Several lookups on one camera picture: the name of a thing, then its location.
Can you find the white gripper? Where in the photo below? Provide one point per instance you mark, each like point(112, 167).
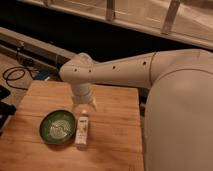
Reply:
point(84, 100)

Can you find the blue object on floor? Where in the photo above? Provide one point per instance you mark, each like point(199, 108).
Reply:
point(42, 75)

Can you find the black object at left edge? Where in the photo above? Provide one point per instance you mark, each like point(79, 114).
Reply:
point(6, 110)

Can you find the small white bottle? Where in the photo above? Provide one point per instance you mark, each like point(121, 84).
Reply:
point(82, 129)

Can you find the green ceramic bowl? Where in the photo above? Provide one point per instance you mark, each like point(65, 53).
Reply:
point(57, 127)

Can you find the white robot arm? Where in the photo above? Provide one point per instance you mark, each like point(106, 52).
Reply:
point(178, 123)

